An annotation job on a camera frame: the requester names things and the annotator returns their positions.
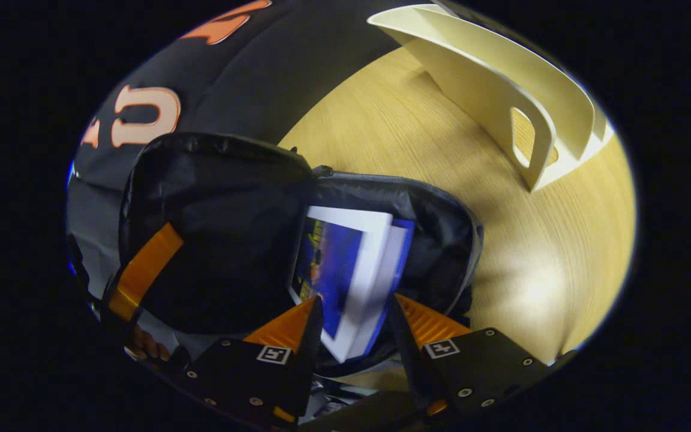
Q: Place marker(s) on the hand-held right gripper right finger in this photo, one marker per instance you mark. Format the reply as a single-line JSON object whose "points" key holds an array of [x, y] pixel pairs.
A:
{"points": [[402, 336]]}

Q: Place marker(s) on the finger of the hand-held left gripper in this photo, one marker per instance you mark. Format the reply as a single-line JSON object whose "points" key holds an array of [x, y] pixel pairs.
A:
{"points": [[144, 270]]}

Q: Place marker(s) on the blue cover book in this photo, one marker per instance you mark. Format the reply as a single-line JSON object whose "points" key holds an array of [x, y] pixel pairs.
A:
{"points": [[333, 270]]}

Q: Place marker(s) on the grey and black schoolbag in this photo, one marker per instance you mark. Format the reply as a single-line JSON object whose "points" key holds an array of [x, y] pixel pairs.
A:
{"points": [[225, 240]]}

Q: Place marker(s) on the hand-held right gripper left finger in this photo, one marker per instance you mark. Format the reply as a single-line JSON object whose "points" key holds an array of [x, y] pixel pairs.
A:
{"points": [[311, 336]]}

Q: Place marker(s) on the white bookshelf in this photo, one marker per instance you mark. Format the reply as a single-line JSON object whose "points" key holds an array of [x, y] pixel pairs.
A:
{"points": [[477, 72]]}

